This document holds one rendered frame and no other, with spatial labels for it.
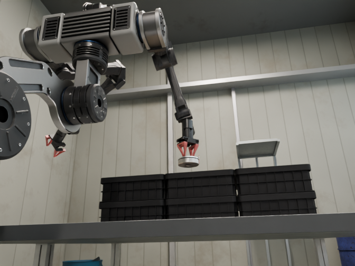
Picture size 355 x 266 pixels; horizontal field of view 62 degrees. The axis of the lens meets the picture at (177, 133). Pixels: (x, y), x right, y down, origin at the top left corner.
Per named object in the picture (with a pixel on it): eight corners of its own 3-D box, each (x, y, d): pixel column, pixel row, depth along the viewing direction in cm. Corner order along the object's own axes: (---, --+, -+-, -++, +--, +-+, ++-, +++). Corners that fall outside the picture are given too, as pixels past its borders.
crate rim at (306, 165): (312, 169, 116) (310, 163, 116) (234, 174, 121) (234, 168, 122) (295, 187, 152) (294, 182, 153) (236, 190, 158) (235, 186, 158)
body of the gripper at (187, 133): (176, 143, 150) (175, 130, 153) (192, 146, 155) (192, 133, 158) (183, 139, 145) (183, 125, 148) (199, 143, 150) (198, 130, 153)
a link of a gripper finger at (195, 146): (180, 159, 148) (179, 142, 152) (192, 161, 152) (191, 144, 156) (188, 155, 143) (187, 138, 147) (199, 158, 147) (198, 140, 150)
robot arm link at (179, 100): (154, 53, 169) (172, 47, 168) (156, 59, 174) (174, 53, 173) (174, 119, 153) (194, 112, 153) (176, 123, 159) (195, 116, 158)
